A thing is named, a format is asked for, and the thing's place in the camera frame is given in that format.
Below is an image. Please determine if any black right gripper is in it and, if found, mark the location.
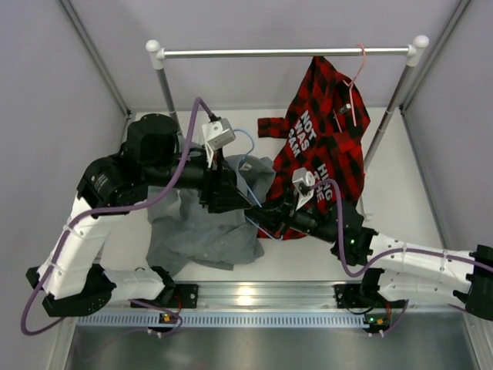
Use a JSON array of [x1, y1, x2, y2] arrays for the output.
[[244, 187, 338, 244]]

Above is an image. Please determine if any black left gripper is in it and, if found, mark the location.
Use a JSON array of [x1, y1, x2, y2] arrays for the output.
[[144, 143, 252, 214]]

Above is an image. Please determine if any grey button shirt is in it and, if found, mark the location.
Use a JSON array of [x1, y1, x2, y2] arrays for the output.
[[146, 153, 277, 278]]

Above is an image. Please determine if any blue wire hanger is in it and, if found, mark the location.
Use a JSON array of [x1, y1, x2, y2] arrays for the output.
[[233, 128, 286, 242]]

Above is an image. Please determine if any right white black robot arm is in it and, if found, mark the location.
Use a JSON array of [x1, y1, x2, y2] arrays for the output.
[[245, 199, 492, 321]]

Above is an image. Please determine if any red black plaid shirt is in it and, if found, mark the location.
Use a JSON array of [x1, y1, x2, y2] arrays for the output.
[[256, 55, 371, 242]]

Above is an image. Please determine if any silver clothes rack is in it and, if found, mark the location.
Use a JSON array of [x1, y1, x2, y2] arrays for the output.
[[146, 35, 429, 169]]

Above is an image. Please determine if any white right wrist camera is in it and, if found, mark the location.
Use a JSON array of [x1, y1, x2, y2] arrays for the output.
[[292, 167, 315, 210]]

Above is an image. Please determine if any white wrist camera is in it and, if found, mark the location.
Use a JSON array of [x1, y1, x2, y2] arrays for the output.
[[292, 167, 315, 210], [201, 118, 236, 168]]

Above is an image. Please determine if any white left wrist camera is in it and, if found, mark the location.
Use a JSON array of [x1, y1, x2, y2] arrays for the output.
[[201, 118, 236, 168]]

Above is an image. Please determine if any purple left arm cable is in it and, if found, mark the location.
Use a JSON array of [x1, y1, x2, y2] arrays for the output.
[[19, 96, 221, 338]]

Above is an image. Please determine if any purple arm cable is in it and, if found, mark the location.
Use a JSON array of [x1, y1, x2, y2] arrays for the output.
[[304, 179, 475, 336], [19, 96, 221, 338]]

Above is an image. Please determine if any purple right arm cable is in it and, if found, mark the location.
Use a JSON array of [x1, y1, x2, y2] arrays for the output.
[[304, 179, 475, 336]]

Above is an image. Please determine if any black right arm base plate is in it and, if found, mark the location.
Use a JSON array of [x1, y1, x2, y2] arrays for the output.
[[334, 283, 387, 309]]

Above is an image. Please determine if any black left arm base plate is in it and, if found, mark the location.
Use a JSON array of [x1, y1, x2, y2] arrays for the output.
[[165, 284, 199, 309]]

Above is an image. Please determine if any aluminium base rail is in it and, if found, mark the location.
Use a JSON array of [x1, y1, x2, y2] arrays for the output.
[[86, 280, 482, 314]]

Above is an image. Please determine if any pink wire hanger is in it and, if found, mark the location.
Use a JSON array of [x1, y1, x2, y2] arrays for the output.
[[332, 44, 367, 133]]

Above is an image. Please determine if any slotted grey cable duct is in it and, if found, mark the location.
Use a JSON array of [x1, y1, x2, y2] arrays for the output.
[[78, 310, 369, 328]]

